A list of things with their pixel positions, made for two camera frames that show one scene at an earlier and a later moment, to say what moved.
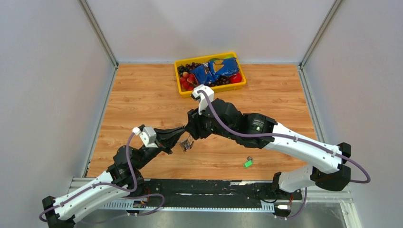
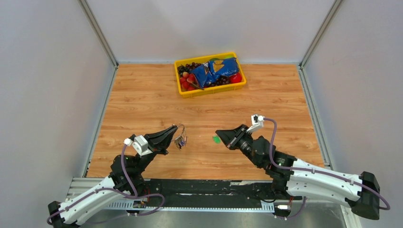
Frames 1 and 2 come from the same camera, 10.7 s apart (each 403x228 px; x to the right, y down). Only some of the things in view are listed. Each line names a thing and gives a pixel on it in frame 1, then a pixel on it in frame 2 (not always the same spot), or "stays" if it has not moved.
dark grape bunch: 187,68 stays
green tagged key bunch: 249,163 → 216,139
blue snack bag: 207,73 stays
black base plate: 215,193 stays
